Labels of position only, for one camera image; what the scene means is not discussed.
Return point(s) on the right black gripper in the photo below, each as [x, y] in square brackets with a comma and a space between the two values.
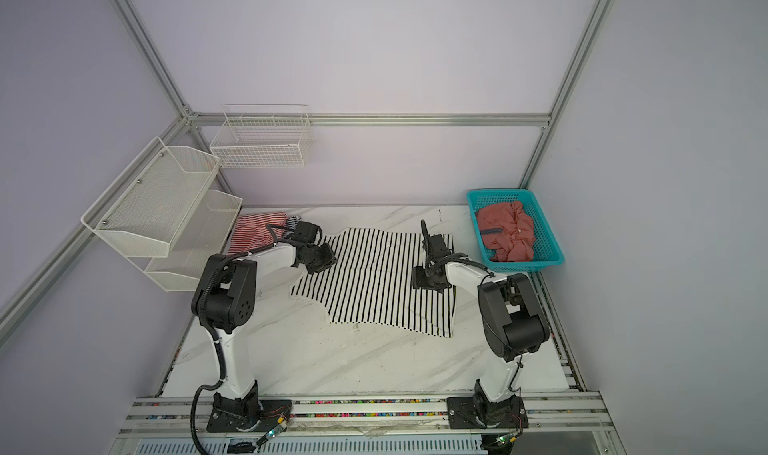
[418, 279]

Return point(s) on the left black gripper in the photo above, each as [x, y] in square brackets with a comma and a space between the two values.
[329, 259]

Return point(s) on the black white striped tank top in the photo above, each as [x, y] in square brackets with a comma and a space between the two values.
[372, 282]

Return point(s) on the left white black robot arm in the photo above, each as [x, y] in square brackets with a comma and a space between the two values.
[224, 301]

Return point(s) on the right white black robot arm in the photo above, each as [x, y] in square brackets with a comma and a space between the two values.
[513, 324]

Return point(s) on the dusty red tank top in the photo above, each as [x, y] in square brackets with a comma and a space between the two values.
[507, 231]

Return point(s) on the blue white striped folded top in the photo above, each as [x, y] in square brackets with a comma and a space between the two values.
[292, 222]

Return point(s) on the red white striped folded top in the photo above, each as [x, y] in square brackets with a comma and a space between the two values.
[253, 231]

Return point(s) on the teal plastic basket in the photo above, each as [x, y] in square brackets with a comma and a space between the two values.
[547, 251]

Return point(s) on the lower white mesh shelf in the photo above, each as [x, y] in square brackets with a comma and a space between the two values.
[205, 234]

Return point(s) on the white wire wall basket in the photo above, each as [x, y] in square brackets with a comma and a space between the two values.
[261, 136]

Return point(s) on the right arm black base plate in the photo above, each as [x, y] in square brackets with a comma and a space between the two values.
[476, 413]

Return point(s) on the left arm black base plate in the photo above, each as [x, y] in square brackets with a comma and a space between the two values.
[252, 415]

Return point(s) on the aluminium mounting rail frame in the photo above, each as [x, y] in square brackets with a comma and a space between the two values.
[369, 380]

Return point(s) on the aluminium enclosure frame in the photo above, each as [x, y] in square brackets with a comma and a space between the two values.
[26, 300]

